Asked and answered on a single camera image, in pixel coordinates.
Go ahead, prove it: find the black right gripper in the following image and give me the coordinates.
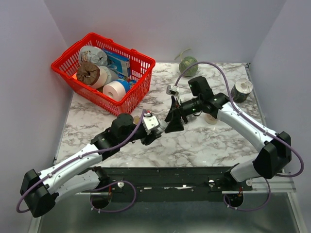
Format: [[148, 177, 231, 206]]
[[165, 96, 202, 133]]

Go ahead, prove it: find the grey bottle white cap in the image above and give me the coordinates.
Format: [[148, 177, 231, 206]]
[[157, 120, 168, 134]]

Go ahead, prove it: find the clear bottle of yellow pills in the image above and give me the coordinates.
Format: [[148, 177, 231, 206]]
[[133, 116, 141, 125]]

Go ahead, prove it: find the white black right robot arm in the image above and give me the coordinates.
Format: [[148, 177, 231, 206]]
[[165, 76, 292, 190]]

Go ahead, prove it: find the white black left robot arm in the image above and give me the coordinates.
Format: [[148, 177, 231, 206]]
[[16, 111, 167, 217]]

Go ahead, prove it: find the cream lotion pump bottle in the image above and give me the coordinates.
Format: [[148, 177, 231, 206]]
[[204, 114, 217, 125]]

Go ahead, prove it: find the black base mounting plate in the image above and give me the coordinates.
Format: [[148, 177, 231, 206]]
[[90, 166, 252, 203]]

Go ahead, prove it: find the green netted melon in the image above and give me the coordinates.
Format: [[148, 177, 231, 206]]
[[174, 48, 198, 77]]

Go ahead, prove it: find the white toilet roll blue wrap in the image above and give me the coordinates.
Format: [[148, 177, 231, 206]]
[[103, 79, 131, 101]]

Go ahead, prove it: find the red plastic shopping basket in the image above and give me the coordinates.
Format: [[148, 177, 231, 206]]
[[51, 33, 156, 116]]

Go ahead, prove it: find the blue white cardboard box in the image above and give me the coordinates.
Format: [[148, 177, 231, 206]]
[[103, 49, 131, 77]]

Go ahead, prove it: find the brown wrapped toilet roll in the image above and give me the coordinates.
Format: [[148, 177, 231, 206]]
[[76, 62, 108, 89]]

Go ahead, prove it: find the grey wrapped toilet roll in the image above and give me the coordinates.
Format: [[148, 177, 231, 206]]
[[78, 46, 108, 67]]

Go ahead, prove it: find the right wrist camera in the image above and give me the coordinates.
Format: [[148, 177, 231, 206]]
[[166, 84, 181, 103]]

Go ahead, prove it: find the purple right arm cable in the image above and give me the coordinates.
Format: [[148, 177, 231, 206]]
[[173, 62, 305, 212]]

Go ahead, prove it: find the aluminium rail frame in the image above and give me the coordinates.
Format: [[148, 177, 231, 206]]
[[29, 178, 299, 233]]

